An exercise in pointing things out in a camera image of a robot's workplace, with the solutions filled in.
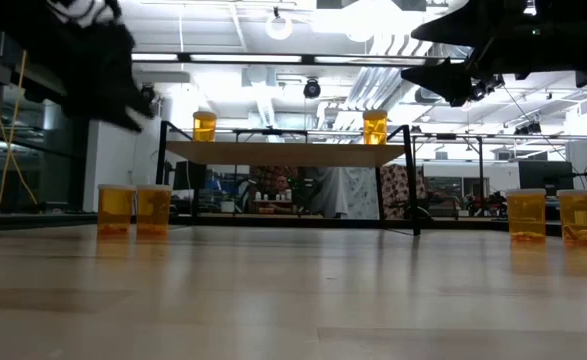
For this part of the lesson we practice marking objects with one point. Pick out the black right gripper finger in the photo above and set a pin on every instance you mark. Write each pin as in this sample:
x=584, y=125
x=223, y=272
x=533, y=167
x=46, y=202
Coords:
x=448, y=80
x=453, y=30

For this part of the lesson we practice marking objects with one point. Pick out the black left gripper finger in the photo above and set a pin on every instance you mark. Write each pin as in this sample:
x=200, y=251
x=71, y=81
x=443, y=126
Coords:
x=128, y=117

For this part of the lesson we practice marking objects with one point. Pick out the orange pill bottle white cap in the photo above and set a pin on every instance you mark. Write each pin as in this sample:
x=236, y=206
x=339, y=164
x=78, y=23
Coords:
x=115, y=207
x=153, y=207
x=526, y=215
x=375, y=129
x=582, y=217
x=204, y=127

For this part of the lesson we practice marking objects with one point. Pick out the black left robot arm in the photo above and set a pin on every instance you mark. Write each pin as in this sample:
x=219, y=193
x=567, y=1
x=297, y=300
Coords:
x=33, y=15

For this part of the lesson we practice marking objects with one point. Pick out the black monitor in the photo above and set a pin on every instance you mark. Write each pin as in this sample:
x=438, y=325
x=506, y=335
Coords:
x=189, y=175
x=545, y=176

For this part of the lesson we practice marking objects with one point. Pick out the patterned fabric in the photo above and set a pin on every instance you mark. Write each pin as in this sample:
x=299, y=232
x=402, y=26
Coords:
x=273, y=179
x=397, y=187

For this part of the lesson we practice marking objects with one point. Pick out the overhead LED light bar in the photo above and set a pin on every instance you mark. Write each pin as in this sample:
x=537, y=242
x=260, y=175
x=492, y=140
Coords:
x=248, y=58

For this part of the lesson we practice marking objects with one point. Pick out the white cloth cover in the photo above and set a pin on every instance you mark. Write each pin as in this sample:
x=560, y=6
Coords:
x=330, y=192

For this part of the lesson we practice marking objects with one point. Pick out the black ceiling camera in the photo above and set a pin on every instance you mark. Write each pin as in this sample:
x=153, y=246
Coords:
x=312, y=88
x=148, y=93

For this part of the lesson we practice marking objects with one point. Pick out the wooden shelf black metal frame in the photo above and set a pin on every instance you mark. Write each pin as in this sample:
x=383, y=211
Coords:
x=283, y=154

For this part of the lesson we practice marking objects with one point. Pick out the black aluminium rig frame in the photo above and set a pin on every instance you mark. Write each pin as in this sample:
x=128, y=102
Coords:
x=273, y=221

